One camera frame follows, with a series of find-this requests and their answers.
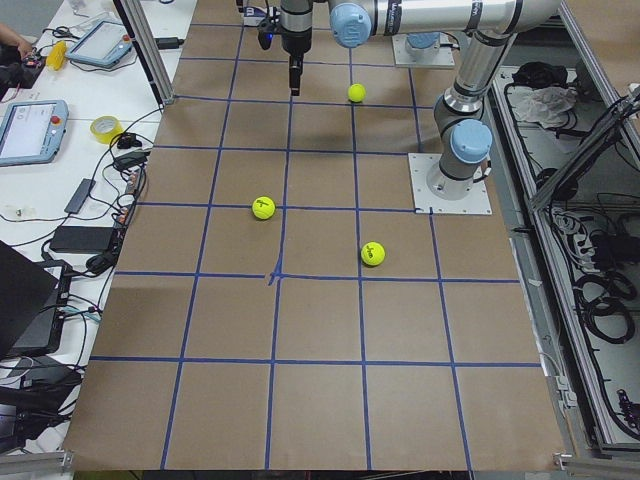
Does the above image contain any teach pendant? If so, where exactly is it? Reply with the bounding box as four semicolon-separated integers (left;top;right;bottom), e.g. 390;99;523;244
1;100;69;167
65;20;132;69

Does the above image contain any teach pendant near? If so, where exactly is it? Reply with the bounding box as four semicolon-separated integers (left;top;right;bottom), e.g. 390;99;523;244
1;100;69;167

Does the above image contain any crumpled white cloth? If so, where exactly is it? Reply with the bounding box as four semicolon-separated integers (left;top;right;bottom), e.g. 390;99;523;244
514;86;577;128

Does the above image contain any tennis ball far left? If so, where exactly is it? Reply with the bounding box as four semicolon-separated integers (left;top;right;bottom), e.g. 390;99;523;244
347;83;367;103

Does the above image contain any tennis ball near base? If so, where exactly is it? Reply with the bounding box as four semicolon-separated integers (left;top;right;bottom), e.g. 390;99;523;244
360;241;386;267

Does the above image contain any tennis ball centre Head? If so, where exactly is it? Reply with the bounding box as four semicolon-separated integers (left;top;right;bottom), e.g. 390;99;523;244
251;196;276;220

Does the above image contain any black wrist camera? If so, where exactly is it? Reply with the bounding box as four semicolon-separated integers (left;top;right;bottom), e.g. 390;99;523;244
257;7;279;50

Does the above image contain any black laptop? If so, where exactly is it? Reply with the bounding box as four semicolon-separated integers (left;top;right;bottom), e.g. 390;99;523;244
1;243;71;359

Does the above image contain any yellow tape roll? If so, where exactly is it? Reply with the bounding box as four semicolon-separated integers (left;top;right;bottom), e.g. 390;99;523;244
90;115;124;145

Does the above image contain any yellow corn toy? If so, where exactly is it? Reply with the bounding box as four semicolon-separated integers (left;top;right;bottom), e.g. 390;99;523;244
45;40;67;71

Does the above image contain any person hand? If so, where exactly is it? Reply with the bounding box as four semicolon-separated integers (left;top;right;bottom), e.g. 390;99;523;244
0;23;32;58

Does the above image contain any teach pendant far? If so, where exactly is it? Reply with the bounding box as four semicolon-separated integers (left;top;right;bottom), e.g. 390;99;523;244
65;20;132;69

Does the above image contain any black power adapter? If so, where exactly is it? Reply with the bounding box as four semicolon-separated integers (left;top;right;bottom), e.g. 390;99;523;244
50;226;113;253

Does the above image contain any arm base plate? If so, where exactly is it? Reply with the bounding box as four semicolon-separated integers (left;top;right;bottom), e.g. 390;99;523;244
408;153;492;215
392;32;456;70

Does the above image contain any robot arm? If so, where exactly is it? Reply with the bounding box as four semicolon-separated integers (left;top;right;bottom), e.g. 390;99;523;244
328;0;560;200

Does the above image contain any aluminium frame post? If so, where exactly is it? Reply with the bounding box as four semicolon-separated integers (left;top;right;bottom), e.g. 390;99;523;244
113;0;175;107

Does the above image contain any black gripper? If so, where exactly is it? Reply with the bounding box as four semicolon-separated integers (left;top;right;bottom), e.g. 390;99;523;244
280;0;313;96

